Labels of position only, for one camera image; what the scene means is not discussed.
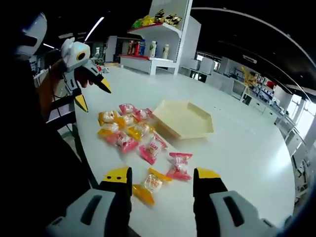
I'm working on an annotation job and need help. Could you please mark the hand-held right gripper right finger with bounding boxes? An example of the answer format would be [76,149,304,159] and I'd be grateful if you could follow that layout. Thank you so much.
[193,167,284,237]

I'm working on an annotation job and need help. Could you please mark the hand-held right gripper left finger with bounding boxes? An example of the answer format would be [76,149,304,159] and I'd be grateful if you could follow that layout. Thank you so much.
[45,166,133,237]

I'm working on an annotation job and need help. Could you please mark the yellow marshmallow packet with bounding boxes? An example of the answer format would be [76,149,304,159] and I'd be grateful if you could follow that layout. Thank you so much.
[132,167,173,207]

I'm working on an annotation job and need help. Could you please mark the pink marshmallow packet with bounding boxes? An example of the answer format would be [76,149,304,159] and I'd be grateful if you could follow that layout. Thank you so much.
[165,152,194,181]

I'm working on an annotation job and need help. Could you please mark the pile of marshmallow packets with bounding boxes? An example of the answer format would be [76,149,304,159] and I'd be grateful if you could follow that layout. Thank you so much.
[97,103,169,165]

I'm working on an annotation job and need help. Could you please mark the cream hexagonal bowl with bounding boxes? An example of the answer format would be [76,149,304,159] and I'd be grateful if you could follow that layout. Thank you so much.
[152,99,214,142]

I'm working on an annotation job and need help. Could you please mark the person's left hand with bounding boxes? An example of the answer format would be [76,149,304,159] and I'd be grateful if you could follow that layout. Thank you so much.
[76,66,96,88]

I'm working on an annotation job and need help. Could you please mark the ceiling light strip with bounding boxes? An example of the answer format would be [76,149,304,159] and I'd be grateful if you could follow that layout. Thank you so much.
[84,16,105,42]

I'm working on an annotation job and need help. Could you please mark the white worn device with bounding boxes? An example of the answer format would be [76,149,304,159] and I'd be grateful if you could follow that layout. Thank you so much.
[14,11,48,59]

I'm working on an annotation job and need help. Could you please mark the red blue drink boxes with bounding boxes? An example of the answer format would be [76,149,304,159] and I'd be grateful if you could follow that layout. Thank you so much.
[126,39,147,56]

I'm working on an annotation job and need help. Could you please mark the white table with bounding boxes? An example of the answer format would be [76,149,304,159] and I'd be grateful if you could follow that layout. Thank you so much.
[73,64,298,237]

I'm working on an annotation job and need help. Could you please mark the white green bottle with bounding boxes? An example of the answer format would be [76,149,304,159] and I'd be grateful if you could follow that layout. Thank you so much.
[149,40,158,58]

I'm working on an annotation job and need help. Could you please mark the yellow green snack bags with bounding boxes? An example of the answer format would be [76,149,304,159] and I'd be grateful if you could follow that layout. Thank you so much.
[131,14,153,30]

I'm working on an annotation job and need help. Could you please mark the person's dark clothing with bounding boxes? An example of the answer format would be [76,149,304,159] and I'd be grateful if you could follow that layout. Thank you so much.
[0,46,101,237]

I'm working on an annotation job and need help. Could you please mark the black yellow snack bags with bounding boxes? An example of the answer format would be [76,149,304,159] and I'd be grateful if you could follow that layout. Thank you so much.
[153,9,183,26]

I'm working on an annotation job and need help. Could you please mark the white shelf unit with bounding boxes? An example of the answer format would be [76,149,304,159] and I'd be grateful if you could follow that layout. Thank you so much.
[119,0,202,76]

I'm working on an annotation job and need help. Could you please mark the white storage cabinets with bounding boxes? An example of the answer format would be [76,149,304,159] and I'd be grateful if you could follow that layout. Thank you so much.
[179,51,247,84]

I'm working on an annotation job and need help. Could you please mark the yellow frame object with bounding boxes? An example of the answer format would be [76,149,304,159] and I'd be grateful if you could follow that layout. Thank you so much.
[240,66,259,88]

